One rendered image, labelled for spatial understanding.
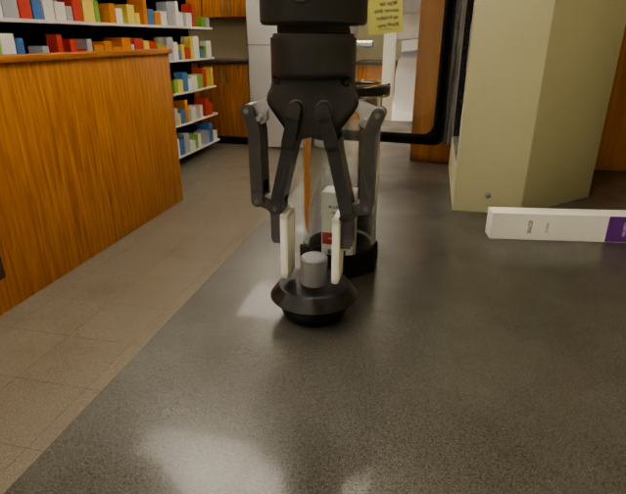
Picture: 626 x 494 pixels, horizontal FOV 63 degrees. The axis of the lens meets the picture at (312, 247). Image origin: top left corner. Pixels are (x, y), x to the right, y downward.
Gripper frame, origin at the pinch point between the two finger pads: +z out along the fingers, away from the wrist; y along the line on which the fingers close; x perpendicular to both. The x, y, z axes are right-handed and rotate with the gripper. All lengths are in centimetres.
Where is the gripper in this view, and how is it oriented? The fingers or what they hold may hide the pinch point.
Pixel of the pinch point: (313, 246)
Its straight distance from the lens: 51.6
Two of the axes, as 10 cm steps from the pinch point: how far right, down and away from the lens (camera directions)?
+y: -9.8, -0.9, 2.0
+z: 0.0, 9.2, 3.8
